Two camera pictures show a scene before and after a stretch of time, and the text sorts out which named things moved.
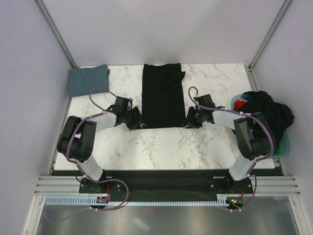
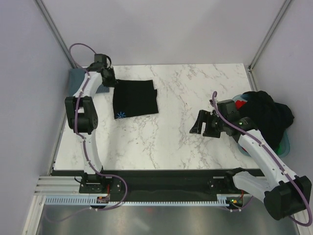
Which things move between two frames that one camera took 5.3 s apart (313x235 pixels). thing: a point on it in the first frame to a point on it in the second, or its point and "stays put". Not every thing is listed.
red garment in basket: (238, 104) stays put
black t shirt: (163, 103) to (134, 98)
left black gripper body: (132, 118) to (110, 81)
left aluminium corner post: (44, 12) stays put
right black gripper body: (195, 118) to (215, 126)
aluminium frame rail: (70, 185) stays put
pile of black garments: (279, 115) stays put
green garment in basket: (278, 150) stays put
